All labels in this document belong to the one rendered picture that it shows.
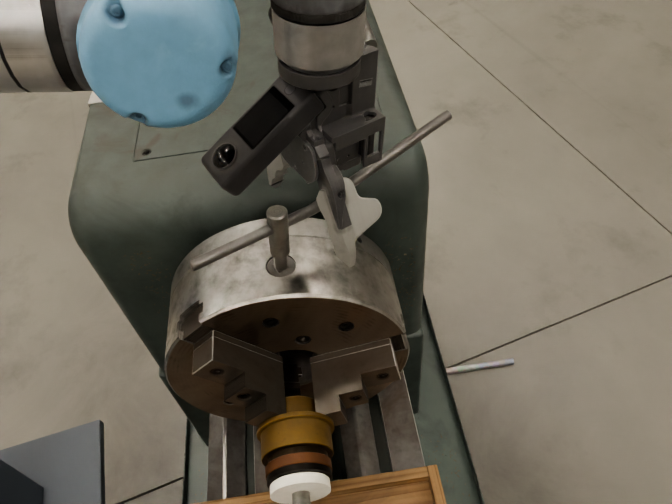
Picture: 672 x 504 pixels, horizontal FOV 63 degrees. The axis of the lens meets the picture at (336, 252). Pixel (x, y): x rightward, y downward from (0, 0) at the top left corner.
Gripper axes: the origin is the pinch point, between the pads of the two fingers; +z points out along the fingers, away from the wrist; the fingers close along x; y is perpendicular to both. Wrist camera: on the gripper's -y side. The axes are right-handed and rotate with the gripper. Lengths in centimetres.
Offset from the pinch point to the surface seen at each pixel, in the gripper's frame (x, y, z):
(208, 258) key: -0.5, -11.6, -2.9
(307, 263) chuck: -1.3, -0.8, 4.3
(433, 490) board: -23.5, 4.6, 35.6
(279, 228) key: -1.0, -3.8, -3.0
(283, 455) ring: -14.2, -12.9, 16.3
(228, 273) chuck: 3.3, -8.7, 5.3
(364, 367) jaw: -11.1, 0.7, 15.4
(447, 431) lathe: -10, 27, 71
